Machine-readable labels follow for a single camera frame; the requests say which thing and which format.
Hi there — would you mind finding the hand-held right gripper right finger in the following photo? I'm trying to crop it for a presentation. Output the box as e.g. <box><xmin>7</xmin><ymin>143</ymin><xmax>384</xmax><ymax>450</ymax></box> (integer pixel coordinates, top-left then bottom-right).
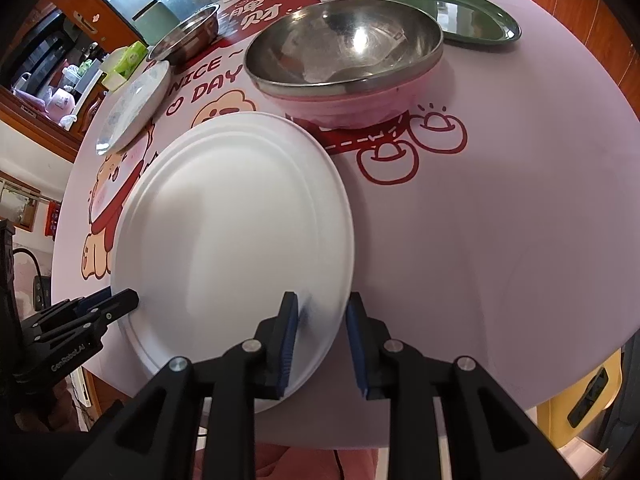
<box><xmin>346</xmin><ymin>291</ymin><xmax>583</xmax><ymax>480</ymax></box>

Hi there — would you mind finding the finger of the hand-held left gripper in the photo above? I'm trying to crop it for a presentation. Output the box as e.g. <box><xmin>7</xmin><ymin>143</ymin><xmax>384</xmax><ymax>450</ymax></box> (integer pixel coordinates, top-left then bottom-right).
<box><xmin>70</xmin><ymin>288</ymin><xmax>140</xmax><ymax>333</ymax></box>
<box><xmin>74</xmin><ymin>287</ymin><xmax>113</xmax><ymax>312</ymax></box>

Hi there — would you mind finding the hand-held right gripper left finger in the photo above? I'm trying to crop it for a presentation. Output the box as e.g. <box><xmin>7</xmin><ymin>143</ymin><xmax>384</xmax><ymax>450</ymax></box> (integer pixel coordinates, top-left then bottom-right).
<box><xmin>65</xmin><ymin>291</ymin><xmax>301</xmax><ymax>480</ymax></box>

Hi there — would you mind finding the large white plate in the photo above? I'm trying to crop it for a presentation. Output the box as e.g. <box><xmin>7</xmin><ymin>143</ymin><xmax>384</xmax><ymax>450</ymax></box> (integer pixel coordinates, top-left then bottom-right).
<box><xmin>110</xmin><ymin>111</ymin><xmax>357</xmax><ymax>413</ymax></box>

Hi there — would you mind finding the small patterned plate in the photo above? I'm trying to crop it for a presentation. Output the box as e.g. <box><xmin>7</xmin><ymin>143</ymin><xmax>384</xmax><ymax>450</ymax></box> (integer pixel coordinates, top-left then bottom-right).
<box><xmin>95</xmin><ymin>61</ymin><xmax>172</xmax><ymax>157</ymax></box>

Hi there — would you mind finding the pink bowl with steel lining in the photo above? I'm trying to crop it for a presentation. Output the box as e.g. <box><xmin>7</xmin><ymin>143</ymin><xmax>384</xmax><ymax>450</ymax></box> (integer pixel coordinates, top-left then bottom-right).
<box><xmin>243</xmin><ymin>0</ymin><xmax>445</xmax><ymax>130</ymax></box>

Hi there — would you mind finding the wide steel bowl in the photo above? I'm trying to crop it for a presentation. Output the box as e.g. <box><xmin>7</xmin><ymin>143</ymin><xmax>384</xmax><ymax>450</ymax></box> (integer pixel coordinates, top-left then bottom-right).
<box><xmin>146</xmin><ymin>4</ymin><xmax>221</xmax><ymax>66</ymax></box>

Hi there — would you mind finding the green plate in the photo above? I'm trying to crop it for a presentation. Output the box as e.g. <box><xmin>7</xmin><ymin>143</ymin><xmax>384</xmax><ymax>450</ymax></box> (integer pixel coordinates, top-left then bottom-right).
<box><xmin>376</xmin><ymin>0</ymin><xmax>522</xmax><ymax>50</ymax></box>

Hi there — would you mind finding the black power strip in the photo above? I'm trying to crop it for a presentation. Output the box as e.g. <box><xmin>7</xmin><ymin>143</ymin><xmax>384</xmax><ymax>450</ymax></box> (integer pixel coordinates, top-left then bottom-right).
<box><xmin>32</xmin><ymin>275</ymin><xmax>51</xmax><ymax>311</ymax></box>

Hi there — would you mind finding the pink electric kettle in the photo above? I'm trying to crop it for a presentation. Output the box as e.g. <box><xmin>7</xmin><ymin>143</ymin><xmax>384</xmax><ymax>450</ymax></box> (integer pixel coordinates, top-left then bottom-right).
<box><xmin>45</xmin><ymin>87</ymin><xmax>76</xmax><ymax>118</ymax></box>

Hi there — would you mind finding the yellow plastic stool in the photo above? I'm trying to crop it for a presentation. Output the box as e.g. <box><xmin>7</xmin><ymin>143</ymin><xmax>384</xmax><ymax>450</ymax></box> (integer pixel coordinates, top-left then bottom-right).
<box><xmin>537</xmin><ymin>365</ymin><xmax>623</xmax><ymax>461</ymax></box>

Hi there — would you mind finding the green tissue box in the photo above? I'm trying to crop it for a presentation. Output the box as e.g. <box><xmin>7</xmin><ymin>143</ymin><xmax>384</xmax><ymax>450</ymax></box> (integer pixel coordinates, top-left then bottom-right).
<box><xmin>102</xmin><ymin>42</ymin><xmax>151</xmax><ymax>93</ymax></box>

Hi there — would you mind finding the green canister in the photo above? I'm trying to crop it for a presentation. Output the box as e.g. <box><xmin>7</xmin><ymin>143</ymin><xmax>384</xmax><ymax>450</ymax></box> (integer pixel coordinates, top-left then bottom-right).
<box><xmin>132</xmin><ymin>1</ymin><xmax>173</xmax><ymax>46</ymax></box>

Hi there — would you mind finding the wooden kitchen cabinet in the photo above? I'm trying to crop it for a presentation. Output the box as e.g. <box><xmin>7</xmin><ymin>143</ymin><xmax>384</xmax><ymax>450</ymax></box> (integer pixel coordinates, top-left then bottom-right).
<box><xmin>0</xmin><ymin>0</ymin><xmax>146</xmax><ymax>161</ymax></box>

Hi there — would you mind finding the wooden wall cabinet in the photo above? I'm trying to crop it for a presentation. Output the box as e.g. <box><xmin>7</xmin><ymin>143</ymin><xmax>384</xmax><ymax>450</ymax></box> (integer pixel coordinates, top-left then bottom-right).
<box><xmin>470</xmin><ymin>0</ymin><xmax>640</xmax><ymax>116</ymax></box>

